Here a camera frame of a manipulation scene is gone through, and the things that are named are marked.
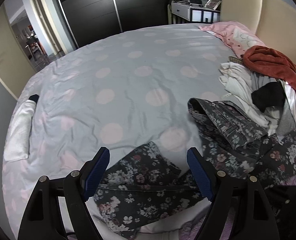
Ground dark floral jeans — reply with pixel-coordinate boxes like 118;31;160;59
94;98;296;239

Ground folded white towel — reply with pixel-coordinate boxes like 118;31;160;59
4;94;39;162

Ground grey garment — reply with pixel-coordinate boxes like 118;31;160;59
250;72;296;137

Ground black garment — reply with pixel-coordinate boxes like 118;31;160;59
251;82;286;113

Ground white garment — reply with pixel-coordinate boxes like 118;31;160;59
219;62;282;135

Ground polka dot bed sheet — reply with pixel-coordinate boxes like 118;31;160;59
2;23;244;235

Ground rust red towel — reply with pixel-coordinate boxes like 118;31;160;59
242;46;296;91

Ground striped beige shirt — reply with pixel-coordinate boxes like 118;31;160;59
228;56;243;64

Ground beige room door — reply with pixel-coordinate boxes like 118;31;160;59
0;5;36;100

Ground light pink garment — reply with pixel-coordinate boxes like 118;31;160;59
199;21;266;58

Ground cream padded headboard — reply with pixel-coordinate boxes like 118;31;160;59
220;0;296;64

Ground white bedside table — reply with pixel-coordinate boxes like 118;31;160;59
168;0;221;24

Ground black sliding wardrobe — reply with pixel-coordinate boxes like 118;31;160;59
59;0;171;47

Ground photo frame on nightstand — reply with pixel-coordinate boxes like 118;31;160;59
205;0;221;10

